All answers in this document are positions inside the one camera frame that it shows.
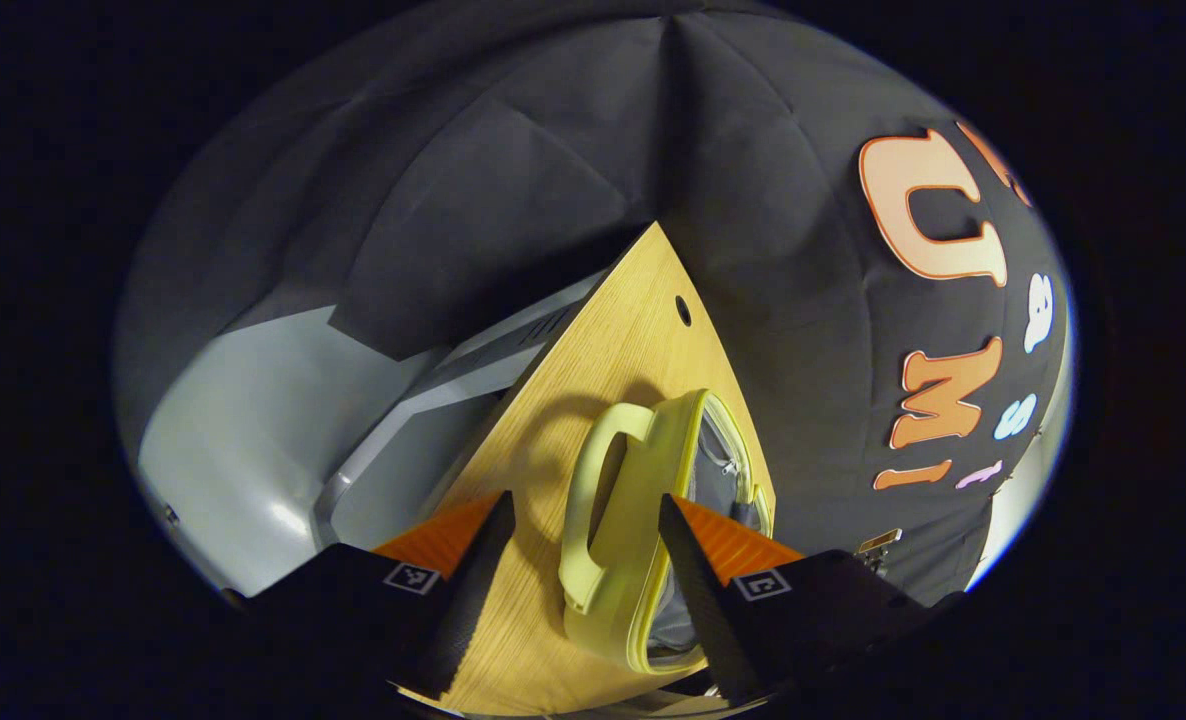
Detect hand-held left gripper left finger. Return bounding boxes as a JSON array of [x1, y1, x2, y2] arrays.
[[223, 490, 517, 703]]

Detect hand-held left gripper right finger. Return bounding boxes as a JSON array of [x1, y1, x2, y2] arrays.
[[657, 493, 966, 707]]

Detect pale yellow suitcase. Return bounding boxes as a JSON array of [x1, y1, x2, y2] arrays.
[[558, 388, 777, 677]]

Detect black backdrop cloth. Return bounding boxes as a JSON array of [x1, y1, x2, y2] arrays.
[[113, 0, 1074, 607]]

